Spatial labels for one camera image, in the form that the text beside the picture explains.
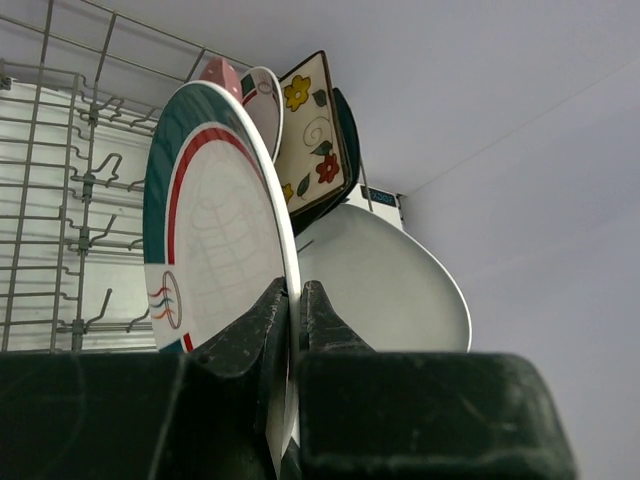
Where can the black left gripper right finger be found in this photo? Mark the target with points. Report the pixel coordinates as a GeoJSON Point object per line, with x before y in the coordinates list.
{"type": "Point", "coordinates": [365, 414]}

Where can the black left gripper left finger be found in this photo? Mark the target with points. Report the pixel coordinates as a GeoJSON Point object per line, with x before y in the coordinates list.
{"type": "Point", "coordinates": [213, 413]}

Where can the white oval plate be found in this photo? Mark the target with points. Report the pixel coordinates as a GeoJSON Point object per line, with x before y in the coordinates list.
{"type": "Point", "coordinates": [389, 289]}

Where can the white plate green red rim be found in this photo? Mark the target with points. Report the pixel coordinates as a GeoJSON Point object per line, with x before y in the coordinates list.
{"type": "Point", "coordinates": [216, 234]}

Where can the cream floral square plate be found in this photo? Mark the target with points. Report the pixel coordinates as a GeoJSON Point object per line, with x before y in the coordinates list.
{"type": "Point", "coordinates": [312, 164]}

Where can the black floral square plate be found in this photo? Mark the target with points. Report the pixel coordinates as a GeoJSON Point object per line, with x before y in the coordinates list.
{"type": "Point", "coordinates": [350, 140]}

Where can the white plate steam logo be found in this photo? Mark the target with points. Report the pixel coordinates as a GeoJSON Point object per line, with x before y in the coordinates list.
{"type": "Point", "coordinates": [263, 101]}

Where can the grey wire dish rack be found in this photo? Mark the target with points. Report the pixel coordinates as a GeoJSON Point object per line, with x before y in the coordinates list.
{"type": "Point", "coordinates": [82, 87]}

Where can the pink dotted scalloped plate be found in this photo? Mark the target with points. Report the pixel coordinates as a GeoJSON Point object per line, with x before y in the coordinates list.
{"type": "Point", "coordinates": [220, 72]}

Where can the dark logo sticker right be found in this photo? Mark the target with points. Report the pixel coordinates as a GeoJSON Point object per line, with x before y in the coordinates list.
{"type": "Point", "coordinates": [375, 196]}

